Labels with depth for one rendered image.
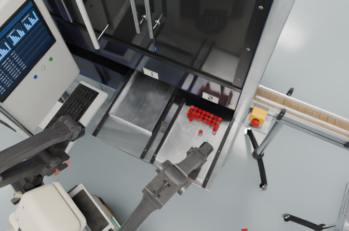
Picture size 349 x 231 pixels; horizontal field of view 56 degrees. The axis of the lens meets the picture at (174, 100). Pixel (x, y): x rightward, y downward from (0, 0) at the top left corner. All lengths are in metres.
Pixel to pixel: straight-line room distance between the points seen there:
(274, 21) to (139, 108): 0.96
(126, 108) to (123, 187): 0.93
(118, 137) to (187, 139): 0.36
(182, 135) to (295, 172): 1.23
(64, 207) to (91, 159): 1.48
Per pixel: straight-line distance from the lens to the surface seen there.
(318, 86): 3.09
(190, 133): 1.73
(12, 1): 1.51
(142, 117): 1.78
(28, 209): 1.24
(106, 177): 2.63
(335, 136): 1.84
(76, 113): 1.93
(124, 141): 1.74
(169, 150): 1.70
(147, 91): 1.85
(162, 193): 0.99
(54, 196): 1.26
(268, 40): 1.18
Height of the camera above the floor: 2.50
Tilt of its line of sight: 63 degrees down
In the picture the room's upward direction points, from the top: 3 degrees counter-clockwise
